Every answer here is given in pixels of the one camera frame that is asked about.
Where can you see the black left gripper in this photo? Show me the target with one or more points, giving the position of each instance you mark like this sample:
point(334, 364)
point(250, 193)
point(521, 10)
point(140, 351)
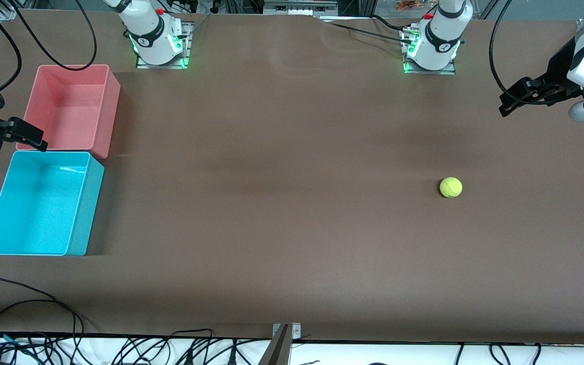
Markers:
point(557, 70)

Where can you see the yellow tennis ball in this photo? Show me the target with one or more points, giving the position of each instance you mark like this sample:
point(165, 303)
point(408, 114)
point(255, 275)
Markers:
point(450, 187)

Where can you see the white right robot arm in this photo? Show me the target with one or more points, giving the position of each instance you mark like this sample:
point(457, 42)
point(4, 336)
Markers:
point(152, 30)

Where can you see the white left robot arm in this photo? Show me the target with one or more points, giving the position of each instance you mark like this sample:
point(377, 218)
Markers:
point(441, 40)

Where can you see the pink plastic bin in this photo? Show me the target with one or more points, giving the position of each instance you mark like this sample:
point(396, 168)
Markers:
point(74, 101)

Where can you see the blue plastic bin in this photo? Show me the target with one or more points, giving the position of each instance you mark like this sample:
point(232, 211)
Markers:
point(38, 208)

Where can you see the clear box with orange parts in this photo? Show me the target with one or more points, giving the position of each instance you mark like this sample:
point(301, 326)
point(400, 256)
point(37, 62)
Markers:
point(411, 5)

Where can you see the grey metal box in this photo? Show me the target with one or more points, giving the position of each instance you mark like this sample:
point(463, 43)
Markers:
point(299, 7)

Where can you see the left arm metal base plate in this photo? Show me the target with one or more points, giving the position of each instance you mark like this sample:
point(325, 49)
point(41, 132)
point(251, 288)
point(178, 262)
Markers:
point(429, 72)

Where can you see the aluminium frame extrusion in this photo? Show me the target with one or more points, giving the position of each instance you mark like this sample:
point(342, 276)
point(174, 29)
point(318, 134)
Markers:
point(5, 7)

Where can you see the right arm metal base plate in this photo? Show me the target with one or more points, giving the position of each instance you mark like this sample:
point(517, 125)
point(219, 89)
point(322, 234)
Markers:
point(188, 45)

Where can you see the metal table bracket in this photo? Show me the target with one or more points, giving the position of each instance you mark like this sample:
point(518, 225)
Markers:
point(296, 330)

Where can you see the dark camera mount bar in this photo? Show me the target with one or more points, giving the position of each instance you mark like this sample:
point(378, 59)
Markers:
point(277, 352)

